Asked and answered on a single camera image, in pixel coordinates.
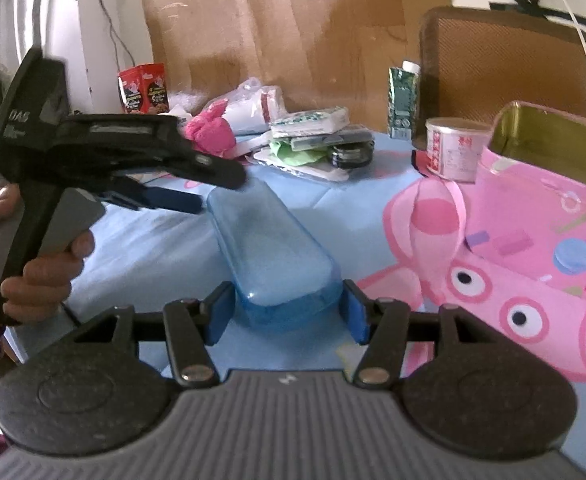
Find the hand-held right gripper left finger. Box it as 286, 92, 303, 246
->
70, 281, 237, 390

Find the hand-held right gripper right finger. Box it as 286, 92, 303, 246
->
342, 280, 498, 390

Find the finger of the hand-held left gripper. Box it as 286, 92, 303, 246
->
170, 142, 248, 191
98, 175, 205, 216

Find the pink cloth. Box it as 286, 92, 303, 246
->
183, 100, 236, 156

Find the green cloth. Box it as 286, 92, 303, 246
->
268, 140, 319, 167

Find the blue transparent plastic case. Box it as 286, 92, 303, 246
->
205, 177, 344, 333

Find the small white tissue packet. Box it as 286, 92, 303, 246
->
269, 106, 350, 138

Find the pink gift box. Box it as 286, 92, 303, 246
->
408, 101, 586, 313

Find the person's left hand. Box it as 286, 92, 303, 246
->
0, 184, 96, 326

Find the plastic bag of paper cups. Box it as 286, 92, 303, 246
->
200, 77, 289, 136

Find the printed cartoon tablecloth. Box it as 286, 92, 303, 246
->
3, 110, 586, 480

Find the white flat packet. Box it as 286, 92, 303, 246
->
245, 150, 350, 183

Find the red snack box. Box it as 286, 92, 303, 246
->
118, 63, 170, 115

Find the grey flat packet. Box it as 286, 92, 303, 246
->
290, 127, 374, 152

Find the black round tin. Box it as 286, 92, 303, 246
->
328, 142, 375, 168

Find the wooden board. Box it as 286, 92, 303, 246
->
140, 0, 454, 126

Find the white red tin can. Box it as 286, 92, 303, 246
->
425, 117, 491, 183

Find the green drink carton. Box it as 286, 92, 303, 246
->
387, 60, 420, 140

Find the black tape cross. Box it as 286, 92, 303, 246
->
490, 0, 586, 31

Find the thin black cable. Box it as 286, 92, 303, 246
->
93, 0, 129, 72

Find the white cable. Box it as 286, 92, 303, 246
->
538, 0, 586, 106

